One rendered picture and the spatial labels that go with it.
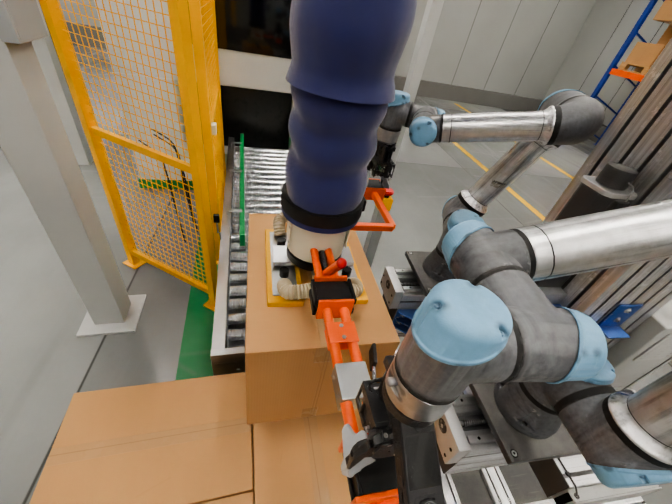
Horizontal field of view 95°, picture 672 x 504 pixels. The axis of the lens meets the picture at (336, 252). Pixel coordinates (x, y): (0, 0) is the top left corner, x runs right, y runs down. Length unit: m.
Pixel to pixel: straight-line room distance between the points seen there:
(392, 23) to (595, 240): 0.46
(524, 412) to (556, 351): 0.55
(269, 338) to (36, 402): 1.59
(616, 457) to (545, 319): 0.45
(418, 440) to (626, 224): 0.36
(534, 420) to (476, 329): 0.65
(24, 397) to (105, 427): 0.93
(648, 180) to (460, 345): 0.71
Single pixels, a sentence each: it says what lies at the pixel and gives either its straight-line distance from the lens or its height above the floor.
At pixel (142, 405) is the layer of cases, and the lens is 1.39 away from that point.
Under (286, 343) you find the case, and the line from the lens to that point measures 0.80.
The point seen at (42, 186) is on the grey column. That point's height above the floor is 0.95.
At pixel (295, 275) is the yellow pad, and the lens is 0.92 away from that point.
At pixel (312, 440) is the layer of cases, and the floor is 0.54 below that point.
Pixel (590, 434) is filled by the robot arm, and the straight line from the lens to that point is 0.79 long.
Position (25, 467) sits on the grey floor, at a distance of 2.09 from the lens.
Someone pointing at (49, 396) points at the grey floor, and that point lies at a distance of 2.22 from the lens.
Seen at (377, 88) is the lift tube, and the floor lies 1.63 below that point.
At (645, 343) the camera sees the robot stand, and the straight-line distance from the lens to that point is 1.22.
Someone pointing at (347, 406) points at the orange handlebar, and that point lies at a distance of 0.59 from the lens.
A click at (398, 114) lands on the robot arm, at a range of 1.08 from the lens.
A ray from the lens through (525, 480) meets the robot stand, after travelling 1.95.
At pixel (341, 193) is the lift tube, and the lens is 0.73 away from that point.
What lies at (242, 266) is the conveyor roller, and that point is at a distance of 1.77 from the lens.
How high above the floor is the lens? 1.74
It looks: 39 degrees down
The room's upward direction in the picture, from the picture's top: 12 degrees clockwise
